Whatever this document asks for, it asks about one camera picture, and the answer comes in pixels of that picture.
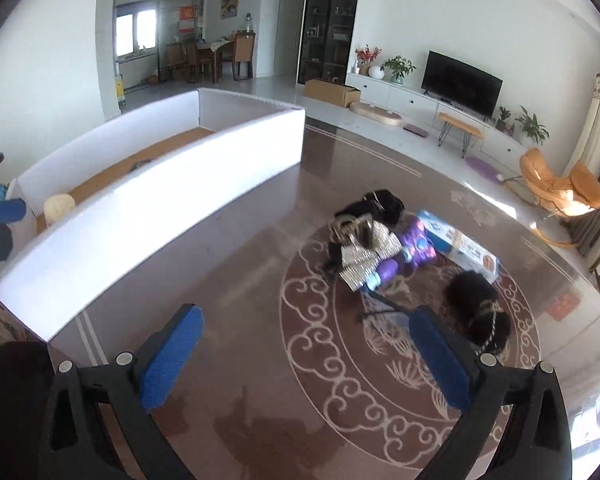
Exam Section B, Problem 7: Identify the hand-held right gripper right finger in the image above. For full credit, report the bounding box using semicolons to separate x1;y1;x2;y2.
408;305;575;480

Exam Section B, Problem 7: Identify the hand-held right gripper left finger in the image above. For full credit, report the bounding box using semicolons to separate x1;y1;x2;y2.
50;303;206;480

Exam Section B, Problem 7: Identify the cream knitted cloth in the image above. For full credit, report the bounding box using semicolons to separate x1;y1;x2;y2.
43;194;76;226

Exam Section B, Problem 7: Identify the white storage box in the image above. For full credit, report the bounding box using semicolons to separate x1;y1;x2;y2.
0;87;307;346

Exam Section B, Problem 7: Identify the black scrunchie with pearls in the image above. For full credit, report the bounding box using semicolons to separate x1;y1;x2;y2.
442;269;512;356

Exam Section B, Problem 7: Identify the floral patterned cloth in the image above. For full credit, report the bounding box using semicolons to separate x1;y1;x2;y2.
0;265;31;356

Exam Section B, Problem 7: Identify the thin black headband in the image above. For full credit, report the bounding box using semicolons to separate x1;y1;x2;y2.
355;280;421;323

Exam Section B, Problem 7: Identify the purple hair accessory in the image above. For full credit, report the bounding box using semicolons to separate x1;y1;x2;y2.
367;217;438;288

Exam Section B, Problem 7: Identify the blue and white box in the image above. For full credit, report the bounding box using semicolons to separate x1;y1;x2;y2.
416;210;501;283

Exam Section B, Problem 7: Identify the silver sequin bow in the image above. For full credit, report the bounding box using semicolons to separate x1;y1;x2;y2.
337;220;403;292

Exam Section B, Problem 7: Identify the black fluffy hair clip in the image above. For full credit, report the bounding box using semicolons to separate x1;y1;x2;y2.
332;189;406;226

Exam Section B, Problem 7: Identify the person's dark clothing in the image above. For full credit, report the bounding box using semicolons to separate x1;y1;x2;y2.
0;340;56;480

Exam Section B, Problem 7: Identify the purple floor mat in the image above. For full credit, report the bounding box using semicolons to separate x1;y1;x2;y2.
464;155;506;183

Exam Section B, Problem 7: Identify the orange lounge chair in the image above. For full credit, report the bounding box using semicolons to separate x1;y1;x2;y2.
519;147;600;248

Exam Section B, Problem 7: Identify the wooden dining chair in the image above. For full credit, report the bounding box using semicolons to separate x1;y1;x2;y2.
166;41;201;83
231;32;257;81

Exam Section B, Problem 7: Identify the wooden bench with metal legs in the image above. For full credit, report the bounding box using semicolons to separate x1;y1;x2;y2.
437;112;483;158

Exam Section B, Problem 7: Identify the tall leafy potted plant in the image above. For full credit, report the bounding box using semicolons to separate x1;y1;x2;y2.
514;105;551;147

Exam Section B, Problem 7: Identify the beige oval floor pad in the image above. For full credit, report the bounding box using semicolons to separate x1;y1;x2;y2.
350;101;405;128

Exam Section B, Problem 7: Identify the white television cabinet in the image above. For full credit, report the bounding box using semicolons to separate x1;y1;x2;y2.
345;71;531;166

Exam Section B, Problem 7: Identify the wooden dining table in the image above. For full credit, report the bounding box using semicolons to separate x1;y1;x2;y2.
200;40;236;83

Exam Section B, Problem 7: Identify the black television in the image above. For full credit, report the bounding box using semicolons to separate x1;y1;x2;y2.
421;50;504;120

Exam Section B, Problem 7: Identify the brown cardboard box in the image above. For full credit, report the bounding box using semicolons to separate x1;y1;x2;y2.
303;78;362;108

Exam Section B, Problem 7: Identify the bushy green potted plant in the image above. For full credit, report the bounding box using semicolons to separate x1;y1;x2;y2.
380;55;417;85

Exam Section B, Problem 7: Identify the red flower arrangement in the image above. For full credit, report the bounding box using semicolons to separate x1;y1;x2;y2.
354;45;383;76

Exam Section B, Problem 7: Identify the dark glass display cabinet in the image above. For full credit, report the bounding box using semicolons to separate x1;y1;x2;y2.
296;0;363;86

